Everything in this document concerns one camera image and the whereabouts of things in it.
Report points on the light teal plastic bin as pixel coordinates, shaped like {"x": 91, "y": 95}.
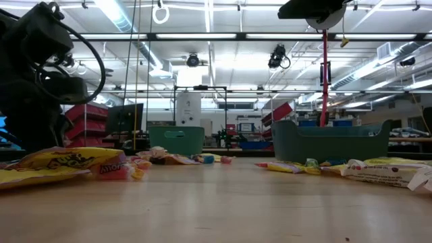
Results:
{"x": 175, "y": 145}

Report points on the blue candy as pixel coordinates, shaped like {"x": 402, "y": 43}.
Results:
{"x": 208, "y": 159}
{"x": 332, "y": 162}

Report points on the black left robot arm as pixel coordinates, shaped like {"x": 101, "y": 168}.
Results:
{"x": 37, "y": 37}

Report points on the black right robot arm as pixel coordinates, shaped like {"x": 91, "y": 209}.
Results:
{"x": 310, "y": 8}

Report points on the green candy wrapper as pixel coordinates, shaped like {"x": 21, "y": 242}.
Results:
{"x": 312, "y": 162}

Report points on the red storage bin rack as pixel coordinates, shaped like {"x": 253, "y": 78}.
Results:
{"x": 86, "y": 125}

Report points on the black computer monitor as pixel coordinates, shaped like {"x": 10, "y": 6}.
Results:
{"x": 125, "y": 118}

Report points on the white cylindrical tank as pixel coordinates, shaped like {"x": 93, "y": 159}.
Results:
{"x": 188, "y": 109}

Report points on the small display screen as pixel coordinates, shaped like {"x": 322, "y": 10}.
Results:
{"x": 246, "y": 127}

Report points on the blue storage bin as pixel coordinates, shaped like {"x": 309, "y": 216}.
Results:
{"x": 254, "y": 145}

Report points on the red plastic bin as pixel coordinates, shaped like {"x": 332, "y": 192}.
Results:
{"x": 278, "y": 113}

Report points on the dark teal plastic bin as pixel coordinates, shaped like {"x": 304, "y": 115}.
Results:
{"x": 330, "y": 148}

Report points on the yellow hook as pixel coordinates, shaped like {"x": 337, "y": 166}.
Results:
{"x": 344, "y": 42}

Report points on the white air vent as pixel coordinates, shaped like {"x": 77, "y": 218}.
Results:
{"x": 384, "y": 50}

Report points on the black speaker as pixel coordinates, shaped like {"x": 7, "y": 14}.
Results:
{"x": 407, "y": 61}

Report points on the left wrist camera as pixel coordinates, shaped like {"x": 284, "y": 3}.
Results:
{"x": 65, "y": 88}

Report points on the black dome camera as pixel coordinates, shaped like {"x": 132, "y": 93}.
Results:
{"x": 192, "y": 60}

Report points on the black frame beam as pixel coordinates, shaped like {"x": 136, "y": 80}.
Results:
{"x": 243, "y": 36}

